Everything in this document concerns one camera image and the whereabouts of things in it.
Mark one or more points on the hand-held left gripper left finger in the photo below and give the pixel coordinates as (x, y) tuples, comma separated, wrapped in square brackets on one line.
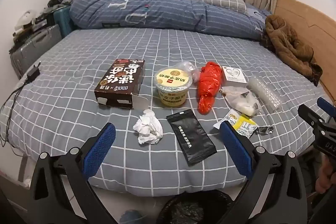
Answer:
[(101, 145)]

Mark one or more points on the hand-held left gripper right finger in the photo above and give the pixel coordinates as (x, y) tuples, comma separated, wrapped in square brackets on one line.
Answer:
[(236, 145)]

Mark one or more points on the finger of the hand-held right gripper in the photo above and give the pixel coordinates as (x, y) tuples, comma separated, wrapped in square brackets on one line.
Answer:
[(326, 107), (315, 121)]

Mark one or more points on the yellow and white sachet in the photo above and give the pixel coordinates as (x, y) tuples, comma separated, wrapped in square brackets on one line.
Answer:
[(244, 125)]

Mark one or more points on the silver foil wrapper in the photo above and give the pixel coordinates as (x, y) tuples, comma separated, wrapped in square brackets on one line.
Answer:
[(265, 129)]

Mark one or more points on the clear wrapper with white bun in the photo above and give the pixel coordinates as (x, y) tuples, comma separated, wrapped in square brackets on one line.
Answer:
[(244, 102)]

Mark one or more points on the black sachet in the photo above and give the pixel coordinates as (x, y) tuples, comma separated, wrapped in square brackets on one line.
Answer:
[(190, 134)]

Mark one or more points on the white tissue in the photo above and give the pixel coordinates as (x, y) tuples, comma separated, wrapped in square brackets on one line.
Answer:
[(147, 128)]

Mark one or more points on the clear bubble wrap roll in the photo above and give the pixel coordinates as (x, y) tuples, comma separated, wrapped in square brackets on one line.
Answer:
[(265, 94)]

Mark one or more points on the brown cookie box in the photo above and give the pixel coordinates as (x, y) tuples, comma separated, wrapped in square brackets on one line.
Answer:
[(118, 82)]

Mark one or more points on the orange plastic bag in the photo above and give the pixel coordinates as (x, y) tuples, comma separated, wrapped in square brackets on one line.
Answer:
[(208, 82)]

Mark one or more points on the small white box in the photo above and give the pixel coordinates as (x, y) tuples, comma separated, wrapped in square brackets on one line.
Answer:
[(233, 74)]

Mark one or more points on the yellow yogurt cup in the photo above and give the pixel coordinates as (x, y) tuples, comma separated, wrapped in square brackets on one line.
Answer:
[(173, 87)]

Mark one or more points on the clear plastic bag red print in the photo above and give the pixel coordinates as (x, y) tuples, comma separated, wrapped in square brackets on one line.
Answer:
[(187, 67)]

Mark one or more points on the person's right hand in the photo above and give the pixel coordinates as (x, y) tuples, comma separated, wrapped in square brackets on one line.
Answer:
[(328, 174)]

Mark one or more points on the grey checked bed sheet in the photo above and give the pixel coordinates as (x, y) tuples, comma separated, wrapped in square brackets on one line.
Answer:
[(78, 121)]

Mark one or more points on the brown jacket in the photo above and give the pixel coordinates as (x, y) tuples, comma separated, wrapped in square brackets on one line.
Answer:
[(286, 43)]

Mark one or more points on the blue fluffy slipper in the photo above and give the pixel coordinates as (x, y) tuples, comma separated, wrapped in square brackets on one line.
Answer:
[(132, 217)]

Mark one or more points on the wooden headboard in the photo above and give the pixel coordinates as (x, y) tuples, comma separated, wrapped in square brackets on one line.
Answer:
[(309, 19)]

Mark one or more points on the black charger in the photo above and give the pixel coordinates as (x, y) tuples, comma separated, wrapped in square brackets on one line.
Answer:
[(32, 73)]

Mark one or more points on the grey suitcase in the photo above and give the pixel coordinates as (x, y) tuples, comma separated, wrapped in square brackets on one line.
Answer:
[(36, 43)]

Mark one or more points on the teal suitcase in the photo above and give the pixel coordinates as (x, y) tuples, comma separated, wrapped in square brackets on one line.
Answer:
[(63, 19)]

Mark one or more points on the black flat boxes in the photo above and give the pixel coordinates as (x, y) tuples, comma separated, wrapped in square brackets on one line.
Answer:
[(43, 19)]

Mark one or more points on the white plastic bag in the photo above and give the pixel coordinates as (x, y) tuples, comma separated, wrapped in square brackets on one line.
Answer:
[(25, 19)]

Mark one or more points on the blue striped duvet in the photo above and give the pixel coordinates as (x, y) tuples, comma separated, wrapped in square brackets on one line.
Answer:
[(162, 11)]

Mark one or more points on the wooden bed frame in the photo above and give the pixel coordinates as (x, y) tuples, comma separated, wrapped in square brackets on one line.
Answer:
[(13, 180)]

